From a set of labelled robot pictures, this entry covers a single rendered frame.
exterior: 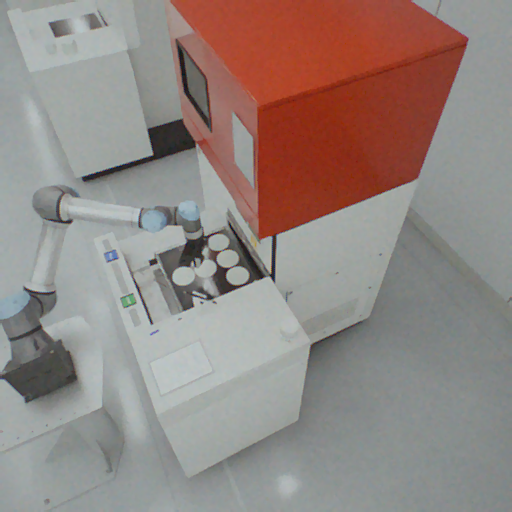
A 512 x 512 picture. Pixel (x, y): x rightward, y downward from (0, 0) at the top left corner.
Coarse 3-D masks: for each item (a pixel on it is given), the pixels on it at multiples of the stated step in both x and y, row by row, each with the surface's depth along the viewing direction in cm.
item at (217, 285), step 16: (160, 256) 215; (176, 256) 215; (208, 256) 215; (240, 256) 214; (224, 272) 209; (176, 288) 204; (192, 288) 204; (208, 288) 204; (224, 288) 204; (192, 304) 199
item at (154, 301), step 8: (144, 272) 212; (144, 288) 207; (152, 288) 206; (144, 296) 204; (152, 296) 204; (160, 296) 204; (152, 304) 201; (160, 304) 201; (152, 312) 199; (160, 312) 199; (168, 312) 199; (152, 320) 196
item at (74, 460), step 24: (72, 432) 235; (96, 432) 227; (120, 432) 253; (48, 456) 242; (72, 456) 247; (96, 456) 247; (48, 480) 240; (72, 480) 240; (96, 480) 240; (48, 504) 233
